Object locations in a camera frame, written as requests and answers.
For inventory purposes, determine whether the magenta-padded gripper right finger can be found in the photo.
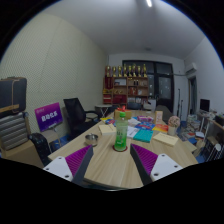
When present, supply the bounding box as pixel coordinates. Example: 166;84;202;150
129;143;184;186

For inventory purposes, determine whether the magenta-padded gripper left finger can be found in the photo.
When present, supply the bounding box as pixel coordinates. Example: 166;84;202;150
43;144;94;187

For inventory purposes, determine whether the green tea drink bottle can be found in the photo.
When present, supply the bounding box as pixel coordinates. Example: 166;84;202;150
113;111;129;152

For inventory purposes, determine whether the stainless steel cup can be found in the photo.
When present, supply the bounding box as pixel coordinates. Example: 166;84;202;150
84;133;100;147

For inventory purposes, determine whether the teal book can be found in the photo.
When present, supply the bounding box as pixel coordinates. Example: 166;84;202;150
132;128;154;144

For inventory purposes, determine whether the pale yellow notebook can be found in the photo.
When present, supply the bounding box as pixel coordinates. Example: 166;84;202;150
152;132;180;147

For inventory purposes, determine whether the blue book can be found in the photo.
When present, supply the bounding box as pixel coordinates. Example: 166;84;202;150
134;121;156;131

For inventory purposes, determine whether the orange book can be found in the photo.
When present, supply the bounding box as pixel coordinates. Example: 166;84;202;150
151;123;170;134

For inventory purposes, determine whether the pink package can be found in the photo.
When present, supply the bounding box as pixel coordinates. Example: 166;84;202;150
137;115;155;123

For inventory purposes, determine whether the black mesh chair back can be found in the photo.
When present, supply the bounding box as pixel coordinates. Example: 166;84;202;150
28;132;53;167

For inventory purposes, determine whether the cream book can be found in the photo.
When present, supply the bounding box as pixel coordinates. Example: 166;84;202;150
98;123;117;136

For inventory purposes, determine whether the small orange carton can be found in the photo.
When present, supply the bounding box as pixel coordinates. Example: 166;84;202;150
154;110;164;125

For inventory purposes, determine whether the flower pot with pink flowers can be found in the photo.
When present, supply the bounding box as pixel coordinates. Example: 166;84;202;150
167;115;181;136

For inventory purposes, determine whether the black office chair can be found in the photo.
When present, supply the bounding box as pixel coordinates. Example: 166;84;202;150
63;97;101;134

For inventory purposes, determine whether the gift box with red ribbon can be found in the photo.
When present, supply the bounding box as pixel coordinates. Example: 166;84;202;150
113;105;133;120

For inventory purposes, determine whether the purple sign board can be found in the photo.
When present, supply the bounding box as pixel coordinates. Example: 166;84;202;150
34;102;64;133

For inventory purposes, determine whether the small white side table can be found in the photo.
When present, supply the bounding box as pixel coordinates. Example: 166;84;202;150
94;104;113;118

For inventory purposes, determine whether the white round stool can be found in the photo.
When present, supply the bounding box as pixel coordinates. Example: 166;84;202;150
206;143;223;163

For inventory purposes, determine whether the grey striped cushion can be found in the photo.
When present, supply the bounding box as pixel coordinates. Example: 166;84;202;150
0;112;30;153

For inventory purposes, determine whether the cluttered side desk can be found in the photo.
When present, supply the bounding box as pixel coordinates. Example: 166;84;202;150
196;111;224;161

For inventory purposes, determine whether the wooden shelf unit with trophies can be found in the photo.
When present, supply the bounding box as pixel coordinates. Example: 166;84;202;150
102;63;150;105

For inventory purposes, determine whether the dark glass door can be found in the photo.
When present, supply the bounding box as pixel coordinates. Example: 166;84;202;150
121;59;175;113

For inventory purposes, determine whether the black computer monitor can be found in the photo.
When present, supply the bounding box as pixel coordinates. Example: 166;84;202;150
199;98;211;113

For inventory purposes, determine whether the black case with tan trim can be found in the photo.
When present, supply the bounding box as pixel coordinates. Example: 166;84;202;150
0;76;28;114

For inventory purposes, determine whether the white wall air conditioner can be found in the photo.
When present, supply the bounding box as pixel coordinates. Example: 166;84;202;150
184;62;198;75

